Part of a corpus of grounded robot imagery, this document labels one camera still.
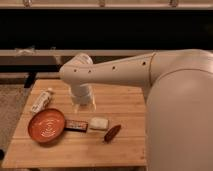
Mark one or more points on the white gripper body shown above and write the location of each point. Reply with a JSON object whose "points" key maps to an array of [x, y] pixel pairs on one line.
{"points": [[81, 94]]}

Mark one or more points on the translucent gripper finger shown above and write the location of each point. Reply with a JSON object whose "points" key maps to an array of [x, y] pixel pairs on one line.
{"points": [[76, 108], [92, 106]]}

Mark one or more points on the white sponge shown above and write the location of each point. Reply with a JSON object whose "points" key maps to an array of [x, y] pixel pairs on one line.
{"points": [[99, 123]]}

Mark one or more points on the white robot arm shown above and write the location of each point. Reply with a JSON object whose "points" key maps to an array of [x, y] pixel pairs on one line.
{"points": [[178, 86]]}

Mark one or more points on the orange ceramic bowl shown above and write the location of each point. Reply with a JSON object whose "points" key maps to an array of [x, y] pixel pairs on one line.
{"points": [[46, 126]]}

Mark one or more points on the dark chocolate bar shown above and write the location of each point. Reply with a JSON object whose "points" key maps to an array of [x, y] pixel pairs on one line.
{"points": [[74, 125]]}

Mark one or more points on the white squeeze tube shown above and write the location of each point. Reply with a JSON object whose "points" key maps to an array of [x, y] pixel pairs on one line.
{"points": [[42, 101]]}

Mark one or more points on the brown oblong pod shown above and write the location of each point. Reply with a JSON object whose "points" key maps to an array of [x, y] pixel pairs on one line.
{"points": [[112, 133]]}

